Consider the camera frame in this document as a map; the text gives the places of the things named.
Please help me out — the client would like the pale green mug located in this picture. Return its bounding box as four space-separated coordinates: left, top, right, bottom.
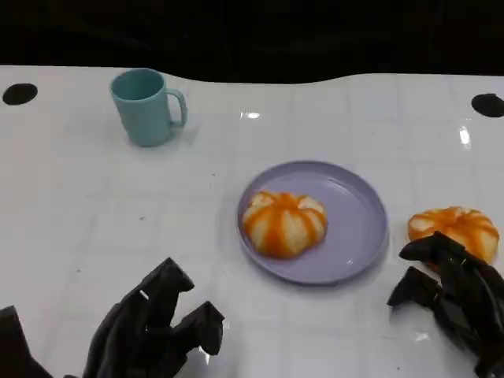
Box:
109 69 187 148

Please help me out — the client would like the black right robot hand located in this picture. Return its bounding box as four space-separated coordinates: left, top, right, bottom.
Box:
387 231 504 378

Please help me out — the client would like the lilac plate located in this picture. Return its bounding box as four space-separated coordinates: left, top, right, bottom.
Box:
237 160 390 285

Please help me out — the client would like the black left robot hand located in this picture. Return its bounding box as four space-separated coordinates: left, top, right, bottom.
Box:
82 258 225 378

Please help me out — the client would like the orange white toy bread roll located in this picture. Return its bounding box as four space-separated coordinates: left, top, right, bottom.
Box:
407 205 500 273
242 191 328 260

